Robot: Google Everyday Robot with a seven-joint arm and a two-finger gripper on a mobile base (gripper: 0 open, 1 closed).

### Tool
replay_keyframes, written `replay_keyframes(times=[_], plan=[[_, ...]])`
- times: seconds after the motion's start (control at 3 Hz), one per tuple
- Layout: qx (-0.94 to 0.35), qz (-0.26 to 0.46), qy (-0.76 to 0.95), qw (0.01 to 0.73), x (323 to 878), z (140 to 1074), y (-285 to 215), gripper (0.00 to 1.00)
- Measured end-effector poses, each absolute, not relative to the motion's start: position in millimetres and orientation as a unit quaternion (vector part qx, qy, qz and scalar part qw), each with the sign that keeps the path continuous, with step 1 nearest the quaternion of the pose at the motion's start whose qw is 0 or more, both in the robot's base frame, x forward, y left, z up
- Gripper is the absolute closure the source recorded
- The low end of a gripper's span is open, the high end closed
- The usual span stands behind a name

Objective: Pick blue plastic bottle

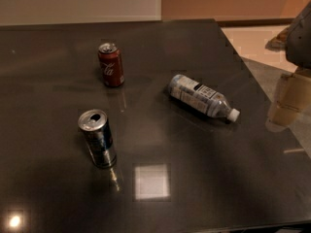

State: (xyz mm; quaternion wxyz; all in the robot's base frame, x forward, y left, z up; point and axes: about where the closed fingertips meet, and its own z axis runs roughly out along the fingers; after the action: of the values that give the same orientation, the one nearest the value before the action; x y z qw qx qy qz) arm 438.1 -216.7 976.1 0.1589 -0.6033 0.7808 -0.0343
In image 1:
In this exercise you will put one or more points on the blue silver energy drink can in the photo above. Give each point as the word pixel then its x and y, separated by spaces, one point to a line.
pixel 94 124

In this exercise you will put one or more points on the blue label plastic bottle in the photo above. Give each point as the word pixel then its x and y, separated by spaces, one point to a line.
pixel 202 98

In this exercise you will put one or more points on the grey robot gripper body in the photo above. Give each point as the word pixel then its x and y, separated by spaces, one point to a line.
pixel 299 39

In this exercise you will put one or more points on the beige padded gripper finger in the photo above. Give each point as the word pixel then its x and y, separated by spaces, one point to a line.
pixel 292 96

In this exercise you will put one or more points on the red cola can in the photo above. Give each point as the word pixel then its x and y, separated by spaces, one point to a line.
pixel 109 57

